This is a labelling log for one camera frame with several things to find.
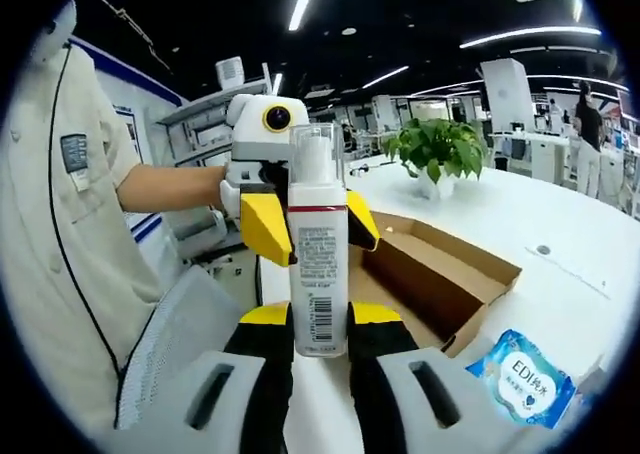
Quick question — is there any black wearable device cable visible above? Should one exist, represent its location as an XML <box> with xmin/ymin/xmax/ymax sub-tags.
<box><xmin>47</xmin><ymin>43</ymin><xmax>124</xmax><ymax>380</ymax></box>

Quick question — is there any brown cardboard shoe box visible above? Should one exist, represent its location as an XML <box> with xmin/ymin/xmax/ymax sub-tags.
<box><xmin>347</xmin><ymin>210</ymin><xmax>523</xmax><ymax>359</ymax></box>

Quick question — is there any white wearable device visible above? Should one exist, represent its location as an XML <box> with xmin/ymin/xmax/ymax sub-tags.
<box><xmin>42</xmin><ymin>0</ymin><xmax>79</xmax><ymax>65</ymax></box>

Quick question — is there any potted green plant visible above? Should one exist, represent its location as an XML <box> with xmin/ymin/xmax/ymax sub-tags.
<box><xmin>382</xmin><ymin>117</ymin><xmax>489</xmax><ymax>200</ymax></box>

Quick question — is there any white pump bottle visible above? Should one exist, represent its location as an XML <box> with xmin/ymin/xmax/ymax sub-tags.
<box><xmin>287</xmin><ymin>122</ymin><xmax>350</xmax><ymax>359</ymax></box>

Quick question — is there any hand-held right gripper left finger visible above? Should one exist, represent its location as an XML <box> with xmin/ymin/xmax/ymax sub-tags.
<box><xmin>149</xmin><ymin>301</ymin><xmax>296</xmax><ymax>454</ymax></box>

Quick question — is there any grey metal shelving unit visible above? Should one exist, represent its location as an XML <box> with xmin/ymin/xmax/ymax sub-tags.
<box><xmin>157</xmin><ymin>58</ymin><xmax>284</xmax><ymax>260</ymax></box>

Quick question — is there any person's beige shirt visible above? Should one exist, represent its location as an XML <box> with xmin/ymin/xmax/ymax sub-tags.
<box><xmin>0</xmin><ymin>0</ymin><xmax>174</xmax><ymax>425</ymax></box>

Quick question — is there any blue wet wipes pack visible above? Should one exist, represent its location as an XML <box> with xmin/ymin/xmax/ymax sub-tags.
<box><xmin>464</xmin><ymin>328</ymin><xmax>579</xmax><ymax>430</ymax></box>

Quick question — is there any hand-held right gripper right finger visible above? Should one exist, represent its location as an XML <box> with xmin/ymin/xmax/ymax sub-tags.
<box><xmin>347</xmin><ymin>301</ymin><xmax>506</xmax><ymax>454</ymax></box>

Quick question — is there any ceiling light strip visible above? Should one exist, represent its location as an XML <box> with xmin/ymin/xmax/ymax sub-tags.
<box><xmin>288</xmin><ymin>0</ymin><xmax>321</xmax><ymax>31</ymax></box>

